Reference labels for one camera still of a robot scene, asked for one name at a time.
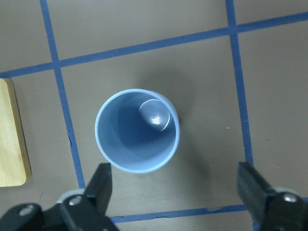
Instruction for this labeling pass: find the white plastic cup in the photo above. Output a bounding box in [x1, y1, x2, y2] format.
[94, 89, 180, 174]

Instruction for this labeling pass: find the wooden cup stand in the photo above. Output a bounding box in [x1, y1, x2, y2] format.
[0, 78, 31, 187]

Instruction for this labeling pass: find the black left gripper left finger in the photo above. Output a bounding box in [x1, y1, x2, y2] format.
[60, 163, 118, 231]

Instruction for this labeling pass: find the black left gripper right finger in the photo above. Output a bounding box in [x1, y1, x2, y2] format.
[236, 162, 308, 231]

